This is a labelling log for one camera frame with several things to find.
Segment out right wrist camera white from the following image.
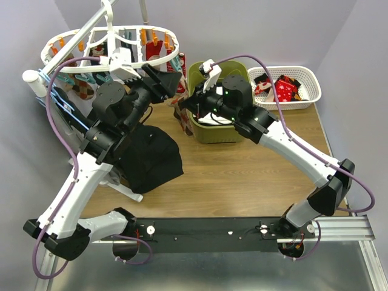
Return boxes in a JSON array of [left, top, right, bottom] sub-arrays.
[[199, 59, 222, 93]]

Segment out white round sock hanger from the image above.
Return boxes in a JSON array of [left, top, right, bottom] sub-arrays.
[[41, 1, 181, 75]]

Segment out red santa sock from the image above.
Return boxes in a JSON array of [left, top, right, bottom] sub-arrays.
[[254, 73, 272, 95]]

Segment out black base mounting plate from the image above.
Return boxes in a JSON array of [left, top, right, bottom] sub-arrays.
[[134, 216, 315, 253]]

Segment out aluminium frame rail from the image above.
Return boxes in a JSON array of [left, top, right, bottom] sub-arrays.
[[35, 216, 387, 290]]

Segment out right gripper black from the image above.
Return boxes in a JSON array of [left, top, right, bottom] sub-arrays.
[[180, 79, 238, 123]]

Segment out black garment pile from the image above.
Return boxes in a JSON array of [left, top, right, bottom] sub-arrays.
[[118, 125, 184, 194]]

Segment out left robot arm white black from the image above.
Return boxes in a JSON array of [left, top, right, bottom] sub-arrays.
[[23, 64, 182, 261]]

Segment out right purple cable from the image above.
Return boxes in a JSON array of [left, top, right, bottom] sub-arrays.
[[209, 54, 376, 213]]

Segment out white perforated basket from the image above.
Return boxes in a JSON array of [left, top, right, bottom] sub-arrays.
[[247, 65, 321, 111]]

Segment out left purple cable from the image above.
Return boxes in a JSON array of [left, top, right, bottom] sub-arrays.
[[32, 56, 102, 279]]

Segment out white drying rack stand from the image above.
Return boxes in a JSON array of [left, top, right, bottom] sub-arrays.
[[22, 1, 165, 202]]

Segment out brown argyle sock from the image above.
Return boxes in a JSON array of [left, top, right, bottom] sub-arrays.
[[169, 92, 193, 136]]

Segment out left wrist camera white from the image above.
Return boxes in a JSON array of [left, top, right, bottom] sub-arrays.
[[99, 47, 141, 81]]

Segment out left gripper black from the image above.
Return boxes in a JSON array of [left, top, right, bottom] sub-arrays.
[[122, 62, 183, 134]]

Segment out red snowflake sock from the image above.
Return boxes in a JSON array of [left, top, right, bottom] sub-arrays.
[[177, 52, 187, 94]]

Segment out green plastic bin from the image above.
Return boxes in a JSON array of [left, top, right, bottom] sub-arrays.
[[187, 60, 249, 144]]

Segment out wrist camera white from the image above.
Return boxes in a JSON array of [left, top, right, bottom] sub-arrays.
[[199, 59, 222, 93], [99, 47, 141, 81]]

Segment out purple cable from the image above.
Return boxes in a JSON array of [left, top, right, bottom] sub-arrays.
[[209, 54, 376, 213], [32, 56, 102, 279]]

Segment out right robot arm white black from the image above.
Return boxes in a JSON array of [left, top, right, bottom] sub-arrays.
[[179, 75, 355, 238]]

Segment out red sock with grey toe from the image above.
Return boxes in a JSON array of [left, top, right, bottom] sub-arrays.
[[265, 89, 275, 102]]

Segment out white folded cloth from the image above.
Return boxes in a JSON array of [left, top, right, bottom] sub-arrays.
[[196, 85, 232, 126]]

